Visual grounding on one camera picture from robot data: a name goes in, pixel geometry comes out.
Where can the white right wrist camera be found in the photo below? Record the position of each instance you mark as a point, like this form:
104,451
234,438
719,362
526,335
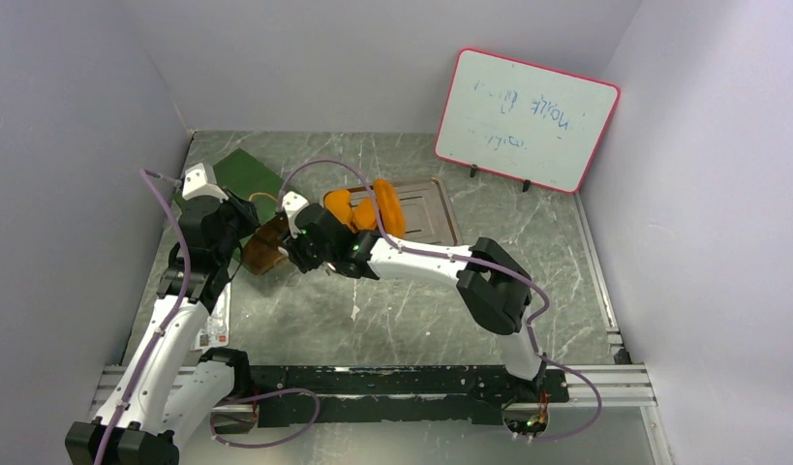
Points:
292,205

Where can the red framed whiteboard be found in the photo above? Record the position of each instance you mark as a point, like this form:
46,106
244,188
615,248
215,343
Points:
531,123

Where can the aluminium frame rail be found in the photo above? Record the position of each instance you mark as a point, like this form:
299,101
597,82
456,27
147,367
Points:
583,386

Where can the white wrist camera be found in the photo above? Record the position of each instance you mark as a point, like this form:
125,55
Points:
200,181
292,205

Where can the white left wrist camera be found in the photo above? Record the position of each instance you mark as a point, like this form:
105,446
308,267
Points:
200,181

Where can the long orange fake baguette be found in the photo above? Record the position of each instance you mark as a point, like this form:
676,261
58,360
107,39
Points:
390,208

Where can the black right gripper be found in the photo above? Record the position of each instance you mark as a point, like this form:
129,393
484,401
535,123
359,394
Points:
294,247

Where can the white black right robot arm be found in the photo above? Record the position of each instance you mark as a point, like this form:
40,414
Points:
495,289

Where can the orange fake bread loaf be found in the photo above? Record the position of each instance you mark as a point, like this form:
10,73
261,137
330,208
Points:
338,203

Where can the silver metal tray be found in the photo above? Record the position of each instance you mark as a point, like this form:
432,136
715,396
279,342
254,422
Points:
427,209

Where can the white plastic packet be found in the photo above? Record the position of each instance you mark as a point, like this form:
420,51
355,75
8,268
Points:
215,332

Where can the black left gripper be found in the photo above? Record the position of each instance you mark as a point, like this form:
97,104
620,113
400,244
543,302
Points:
244,210

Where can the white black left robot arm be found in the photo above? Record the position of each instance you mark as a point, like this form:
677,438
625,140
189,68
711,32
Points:
147,419

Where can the silver metal tongs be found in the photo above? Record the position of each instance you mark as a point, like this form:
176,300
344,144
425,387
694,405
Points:
317,246

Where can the green brown paper bag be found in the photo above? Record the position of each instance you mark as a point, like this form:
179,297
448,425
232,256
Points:
249,179

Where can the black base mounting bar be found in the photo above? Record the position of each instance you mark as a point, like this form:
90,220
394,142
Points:
299,405

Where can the orange fake croissant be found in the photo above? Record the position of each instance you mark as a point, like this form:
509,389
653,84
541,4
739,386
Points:
364,216

